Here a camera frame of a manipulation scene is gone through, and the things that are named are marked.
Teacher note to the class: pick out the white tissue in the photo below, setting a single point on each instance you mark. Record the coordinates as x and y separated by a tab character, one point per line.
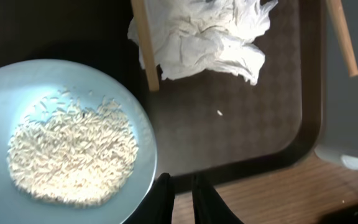
189	36

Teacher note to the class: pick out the light blue bowl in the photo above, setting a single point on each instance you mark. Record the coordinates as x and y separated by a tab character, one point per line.
32	91

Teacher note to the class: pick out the wooden chopstick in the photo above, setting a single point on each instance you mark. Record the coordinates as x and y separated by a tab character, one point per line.
338	19
145	43

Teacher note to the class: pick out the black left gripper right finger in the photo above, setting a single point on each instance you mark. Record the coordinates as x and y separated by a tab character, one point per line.
208	206

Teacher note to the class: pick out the rice grains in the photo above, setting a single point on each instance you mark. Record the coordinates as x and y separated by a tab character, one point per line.
79	156

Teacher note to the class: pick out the brown serving tray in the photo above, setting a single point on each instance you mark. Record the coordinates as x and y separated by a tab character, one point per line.
212	123

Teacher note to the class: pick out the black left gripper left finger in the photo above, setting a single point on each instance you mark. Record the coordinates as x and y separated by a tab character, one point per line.
157	206

